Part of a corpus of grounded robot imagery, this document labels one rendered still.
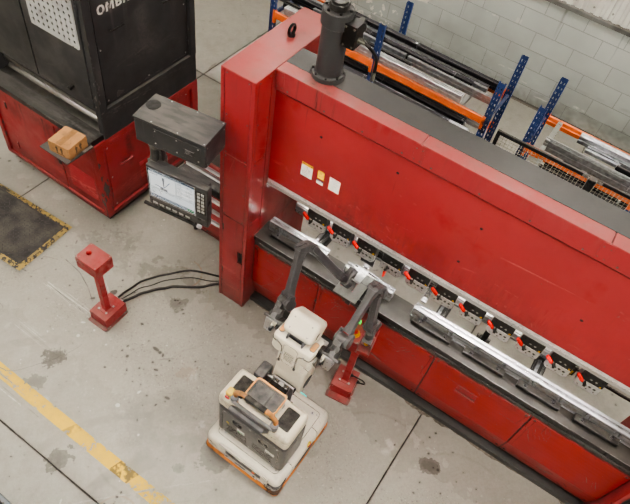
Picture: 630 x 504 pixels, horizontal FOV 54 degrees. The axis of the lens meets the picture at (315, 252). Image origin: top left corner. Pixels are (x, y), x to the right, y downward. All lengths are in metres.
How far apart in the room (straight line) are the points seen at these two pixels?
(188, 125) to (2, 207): 2.79
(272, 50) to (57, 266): 2.83
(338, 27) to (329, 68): 0.26
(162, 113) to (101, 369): 2.14
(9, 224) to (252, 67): 3.12
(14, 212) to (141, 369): 1.98
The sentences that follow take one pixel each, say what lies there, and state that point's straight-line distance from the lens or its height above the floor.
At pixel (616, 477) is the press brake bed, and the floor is 0.68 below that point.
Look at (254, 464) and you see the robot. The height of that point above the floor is 0.28.
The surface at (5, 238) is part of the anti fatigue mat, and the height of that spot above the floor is 0.01.
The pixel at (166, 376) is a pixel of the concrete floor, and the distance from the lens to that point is 4.97.
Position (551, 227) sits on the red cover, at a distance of 3.36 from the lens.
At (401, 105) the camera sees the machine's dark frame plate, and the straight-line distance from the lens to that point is 3.58.
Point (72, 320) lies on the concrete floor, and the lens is 5.33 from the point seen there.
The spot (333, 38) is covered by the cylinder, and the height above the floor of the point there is 2.59.
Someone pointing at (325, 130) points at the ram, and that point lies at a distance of 3.70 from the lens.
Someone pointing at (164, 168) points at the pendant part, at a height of 1.60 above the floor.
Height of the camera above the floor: 4.44
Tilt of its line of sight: 52 degrees down
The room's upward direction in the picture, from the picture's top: 12 degrees clockwise
